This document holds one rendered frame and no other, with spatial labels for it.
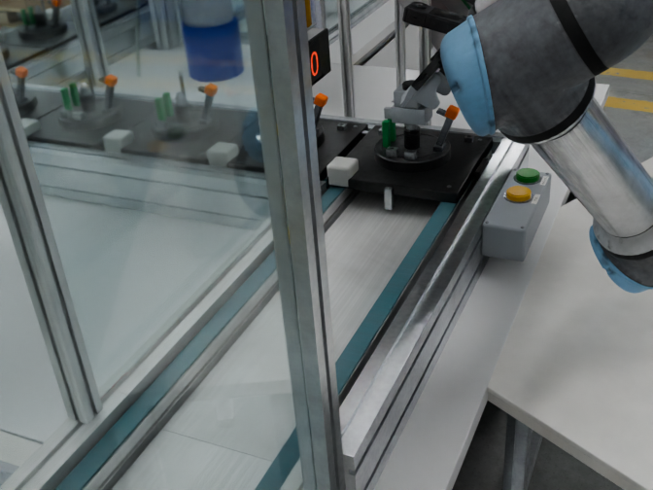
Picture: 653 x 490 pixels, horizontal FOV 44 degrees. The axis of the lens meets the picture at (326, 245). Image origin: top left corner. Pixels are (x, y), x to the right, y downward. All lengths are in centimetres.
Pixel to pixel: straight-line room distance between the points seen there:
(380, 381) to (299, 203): 46
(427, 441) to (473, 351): 19
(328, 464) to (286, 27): 38
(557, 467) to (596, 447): 117
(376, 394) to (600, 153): 38
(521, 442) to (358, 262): 67
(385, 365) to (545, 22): 46
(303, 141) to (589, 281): 87
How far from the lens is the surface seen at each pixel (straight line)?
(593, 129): 94
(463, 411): 110
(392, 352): 105
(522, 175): 143
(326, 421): 70
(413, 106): 144
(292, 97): 54
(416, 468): 103
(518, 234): 130
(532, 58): 82
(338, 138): 160
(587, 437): 109
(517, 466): 185
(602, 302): 132
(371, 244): 134
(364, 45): 252
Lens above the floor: 161
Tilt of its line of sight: 31 degrees down
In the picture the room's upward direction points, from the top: 5 degrees counter-clockwise
